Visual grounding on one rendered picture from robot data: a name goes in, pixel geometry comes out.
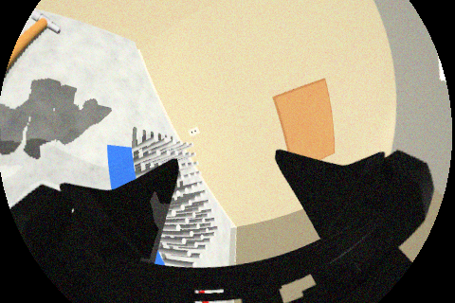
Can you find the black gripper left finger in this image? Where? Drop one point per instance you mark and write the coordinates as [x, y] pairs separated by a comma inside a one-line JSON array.
[[136, 210]]

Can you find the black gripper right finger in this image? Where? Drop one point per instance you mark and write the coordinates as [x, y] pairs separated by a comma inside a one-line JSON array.
[[322, 188]]

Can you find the blue flat strip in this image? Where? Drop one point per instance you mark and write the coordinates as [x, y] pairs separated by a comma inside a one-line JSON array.
[[121, 170]]

